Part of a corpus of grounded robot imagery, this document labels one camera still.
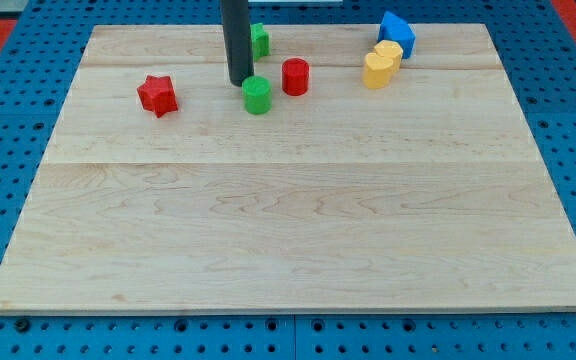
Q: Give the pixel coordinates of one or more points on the green star block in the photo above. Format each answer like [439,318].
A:
[260,41]

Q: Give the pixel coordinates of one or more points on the yellow heart block front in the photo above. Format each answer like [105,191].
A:
[377,70]

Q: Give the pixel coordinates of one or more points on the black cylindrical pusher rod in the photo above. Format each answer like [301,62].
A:
[237,40]

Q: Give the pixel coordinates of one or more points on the red star block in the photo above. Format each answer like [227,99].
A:
[157,95]

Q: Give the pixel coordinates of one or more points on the blue pentagon block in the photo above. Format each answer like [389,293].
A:
[395,28]

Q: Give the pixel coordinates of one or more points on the light wooden board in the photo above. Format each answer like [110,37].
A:
[428,196]

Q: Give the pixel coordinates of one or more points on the yellow heart block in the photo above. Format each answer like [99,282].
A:
[377,70]
[391,50]

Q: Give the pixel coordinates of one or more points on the green cylinder block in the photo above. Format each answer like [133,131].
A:
[257,95]

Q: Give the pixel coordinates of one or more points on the yellow heart block rear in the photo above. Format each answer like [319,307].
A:
[391,50]

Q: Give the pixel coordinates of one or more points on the red cylinder block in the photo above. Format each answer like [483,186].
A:
[295,76]

